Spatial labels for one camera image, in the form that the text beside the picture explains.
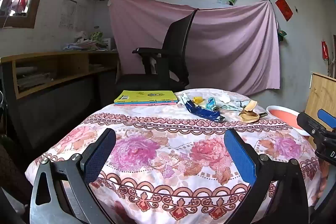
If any large printed wall chart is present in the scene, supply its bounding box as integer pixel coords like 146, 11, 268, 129
59, 0, 77, 29

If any black office chair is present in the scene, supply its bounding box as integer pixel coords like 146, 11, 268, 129
115, 8, 198, 91

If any orange and white basin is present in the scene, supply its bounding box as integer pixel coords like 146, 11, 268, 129
266, 105, 311, 138

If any wooden desk with shelf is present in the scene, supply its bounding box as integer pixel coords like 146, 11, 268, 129
0, 50, 121, 151

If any white plastic bag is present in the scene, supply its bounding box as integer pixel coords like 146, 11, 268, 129
75, 31, 91, 42

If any stack of grey papers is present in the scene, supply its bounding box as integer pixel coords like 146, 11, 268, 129
16, 67, 53, 91

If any green patterned bag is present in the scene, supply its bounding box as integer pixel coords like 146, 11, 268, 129
90, 31, 104, 42

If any blue foil wrapper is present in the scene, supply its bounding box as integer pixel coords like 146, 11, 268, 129
181, 93, 226, 123

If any pink hanging sheet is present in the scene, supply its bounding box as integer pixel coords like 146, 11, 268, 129
108, 0, 281, 96

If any red diamond paper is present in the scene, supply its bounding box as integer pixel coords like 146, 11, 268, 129
275, 0, 294, 22

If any dark cloth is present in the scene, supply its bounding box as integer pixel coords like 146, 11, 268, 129
0, 133, 33, 204

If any wooden cabinet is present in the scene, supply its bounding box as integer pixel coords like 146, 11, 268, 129
304, 72, 336, 125

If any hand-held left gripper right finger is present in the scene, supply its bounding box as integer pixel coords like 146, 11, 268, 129
224, 129, 311, 224

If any small white box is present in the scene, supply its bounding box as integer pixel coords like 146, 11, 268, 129
102, 38, 116, 51

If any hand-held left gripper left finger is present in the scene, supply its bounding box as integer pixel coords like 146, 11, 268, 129
30, 128, 117, 224

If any torn grey wrapper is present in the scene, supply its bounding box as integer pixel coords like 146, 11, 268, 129
222, 100, 250, 111

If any yellow book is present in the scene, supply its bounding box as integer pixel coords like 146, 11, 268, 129
114, 90, 178, 104

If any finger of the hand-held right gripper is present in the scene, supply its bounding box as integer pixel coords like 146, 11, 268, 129
317, 109, 336, 132
297, 112, 329, 141

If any pile of papers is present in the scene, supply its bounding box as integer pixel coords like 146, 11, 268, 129
62, 39, 103, 51

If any brown paper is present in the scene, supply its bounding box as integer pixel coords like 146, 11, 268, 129
238, 100, 261, 124

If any blue book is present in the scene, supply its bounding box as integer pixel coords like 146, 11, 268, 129
115, 101, 178, 105

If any pink book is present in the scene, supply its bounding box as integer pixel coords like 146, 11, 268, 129
114, 103, 177, 107

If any floral blanket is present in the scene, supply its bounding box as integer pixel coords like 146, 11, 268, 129
25, 88, 322, 224

